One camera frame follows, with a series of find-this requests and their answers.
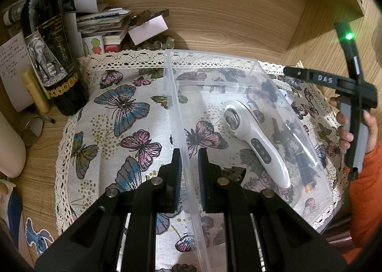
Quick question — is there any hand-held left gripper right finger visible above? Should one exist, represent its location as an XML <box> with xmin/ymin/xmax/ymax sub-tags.
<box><xmin>197</xmin><ymin>147</ymin><xmax>350</xmax><ymax>272</ymax></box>

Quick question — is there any yellow tube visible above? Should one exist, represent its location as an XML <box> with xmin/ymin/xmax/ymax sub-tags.
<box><xmin>20</xmin><ymin>68</ymin><xmax>51</xmax><ymax>114</ymax></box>

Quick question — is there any dark wine bottle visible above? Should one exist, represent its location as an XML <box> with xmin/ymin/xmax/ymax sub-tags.
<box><xmin>20</xmin><ymin>0</ymin><xmax>90</xmax><ymax>117</ymax></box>

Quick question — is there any stack of books and papers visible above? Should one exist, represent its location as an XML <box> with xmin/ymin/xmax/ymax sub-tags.
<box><xmin>76</xmin><ymin>6</ymin><xmax>132</xmax><ymax>52</ymax></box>

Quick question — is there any black cylinder with orange tip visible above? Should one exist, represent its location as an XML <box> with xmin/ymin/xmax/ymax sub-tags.
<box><xmin>294</xmin><ymin>151</ymin><xmax>318</xmax><ymax>194</ymax></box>

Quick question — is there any small brown box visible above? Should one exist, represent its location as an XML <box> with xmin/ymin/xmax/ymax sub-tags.
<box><xmin>130</xmin><ymin>9</ymin><xmax>170</xmax><ymax>26</ymax></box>

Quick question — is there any pile of small shells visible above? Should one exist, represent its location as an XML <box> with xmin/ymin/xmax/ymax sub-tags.
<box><xmin>121</xmin><ymin>36</ymin><xmax>175</xmax><ymax>52</ymax></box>

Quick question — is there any clear plastic storage box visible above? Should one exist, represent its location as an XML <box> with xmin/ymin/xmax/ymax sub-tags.
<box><xmin>164</xmin><ymin>49</ymin><xmax>335</xmax><ymax>272</ymax></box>

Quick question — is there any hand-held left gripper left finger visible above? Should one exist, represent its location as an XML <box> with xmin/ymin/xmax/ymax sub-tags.
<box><xmin>34</xmin><ymin>148</ymin><xmax>183</xmax><ymax>272</ymax></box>

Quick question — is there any black tool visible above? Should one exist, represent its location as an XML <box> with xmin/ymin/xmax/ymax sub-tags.
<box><xmin>272</xmin><ymin>120</ymin><xmax>299</xmax><ymax>159</ymax></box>

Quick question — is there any white handwritten note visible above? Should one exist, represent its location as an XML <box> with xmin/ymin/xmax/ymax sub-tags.
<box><xmin>0</xmin><ymin>35</ymin><xmax>33</xmax><ymax>113</ymax></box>

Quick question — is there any person's right forearm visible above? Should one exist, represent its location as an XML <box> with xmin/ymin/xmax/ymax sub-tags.
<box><xmin>343</xmin><ymin>142</ymin><xmax>382</xmax><ymax>264</ymax></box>

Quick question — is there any white handheld electric device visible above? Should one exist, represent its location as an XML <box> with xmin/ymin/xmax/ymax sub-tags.
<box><xmin>223</xmin><ymin>99</ymin><xmax>292</xmax><ymax>189</ymax></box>

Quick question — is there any pink paper card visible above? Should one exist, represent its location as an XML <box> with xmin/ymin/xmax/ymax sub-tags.
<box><xmin>128</xmin><ymin>15</ymin><xmax>168</xmax><ymax>46</ymax></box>

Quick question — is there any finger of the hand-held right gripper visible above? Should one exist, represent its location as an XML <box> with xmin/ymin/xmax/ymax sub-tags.
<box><xmin>283</xmin><ymin>65</ymin><xmax>341</xmax><ymax>85</ymax></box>

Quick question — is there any butterfly print lace cloth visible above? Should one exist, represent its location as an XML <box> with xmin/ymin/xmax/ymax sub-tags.
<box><xmin>55</xmin><ymin>49</ymin><xmax>350</xmax><ymax>272</ymax></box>

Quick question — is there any fruit print card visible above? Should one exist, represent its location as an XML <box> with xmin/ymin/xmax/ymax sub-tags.
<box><xmin>80</xmin><ymin>35</ymin><xmax>105</xmax><ymax>56</ymax></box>

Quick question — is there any beige rounded cylinder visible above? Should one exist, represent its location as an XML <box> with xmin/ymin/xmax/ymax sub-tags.
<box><xmin>0</xmin><ymin>111</ymin><xmax>27</xmax><ymax>178</ymax></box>

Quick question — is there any blue cartoon sticker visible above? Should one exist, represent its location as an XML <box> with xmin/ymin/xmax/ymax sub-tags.
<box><xmin>24</xmin><ymin>217</ymin><xmax>55</xmax><ymax>256</ymax></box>

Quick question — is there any person's right hand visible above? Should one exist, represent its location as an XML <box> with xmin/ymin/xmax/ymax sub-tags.
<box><xmin>330</xmin><ymin>97</ymin><xmax>377</xmax><ymax>155</ymax></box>

